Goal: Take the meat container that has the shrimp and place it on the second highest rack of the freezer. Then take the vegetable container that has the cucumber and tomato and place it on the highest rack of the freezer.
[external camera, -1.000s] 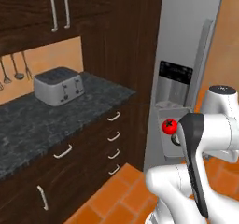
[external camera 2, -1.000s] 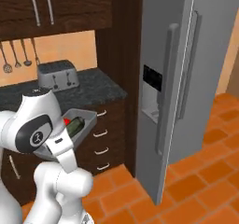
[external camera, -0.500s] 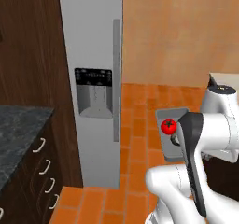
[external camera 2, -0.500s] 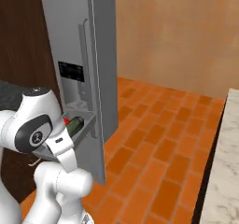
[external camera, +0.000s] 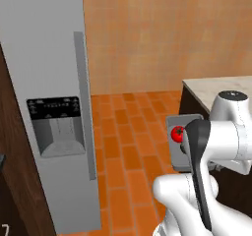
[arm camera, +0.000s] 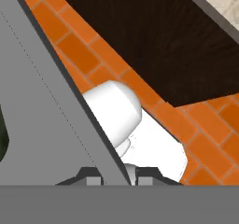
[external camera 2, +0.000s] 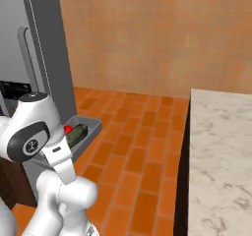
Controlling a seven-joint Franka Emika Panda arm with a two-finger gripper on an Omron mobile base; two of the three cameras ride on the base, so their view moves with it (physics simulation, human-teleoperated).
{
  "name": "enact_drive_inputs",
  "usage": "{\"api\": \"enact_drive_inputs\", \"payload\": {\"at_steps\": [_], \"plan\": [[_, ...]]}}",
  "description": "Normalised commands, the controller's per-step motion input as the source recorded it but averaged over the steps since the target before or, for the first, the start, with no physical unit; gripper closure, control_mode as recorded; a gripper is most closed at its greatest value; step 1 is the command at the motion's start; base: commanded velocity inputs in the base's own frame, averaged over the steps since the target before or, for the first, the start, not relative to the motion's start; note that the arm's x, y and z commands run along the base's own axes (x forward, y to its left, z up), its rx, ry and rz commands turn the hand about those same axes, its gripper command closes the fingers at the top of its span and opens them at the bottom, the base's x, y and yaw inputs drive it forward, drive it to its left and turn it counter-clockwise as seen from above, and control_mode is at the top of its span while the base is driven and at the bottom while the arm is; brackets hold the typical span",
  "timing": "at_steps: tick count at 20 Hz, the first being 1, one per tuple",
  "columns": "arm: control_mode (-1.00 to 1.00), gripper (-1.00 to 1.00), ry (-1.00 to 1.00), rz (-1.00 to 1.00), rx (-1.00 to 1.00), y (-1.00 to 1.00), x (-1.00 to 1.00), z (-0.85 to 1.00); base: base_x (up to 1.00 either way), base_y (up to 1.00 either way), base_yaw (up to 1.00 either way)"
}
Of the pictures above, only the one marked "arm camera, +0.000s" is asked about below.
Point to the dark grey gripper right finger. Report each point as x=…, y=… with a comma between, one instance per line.
x=148, y=172

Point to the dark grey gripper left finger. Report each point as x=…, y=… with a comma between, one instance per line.
x=88, y=173

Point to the white rounded object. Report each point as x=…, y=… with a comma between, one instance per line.
x=113, y=112

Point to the dark green object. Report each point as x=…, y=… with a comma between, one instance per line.
x=3, y=137

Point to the dark brown cupboard run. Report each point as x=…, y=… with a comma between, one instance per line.
x=161, y=41

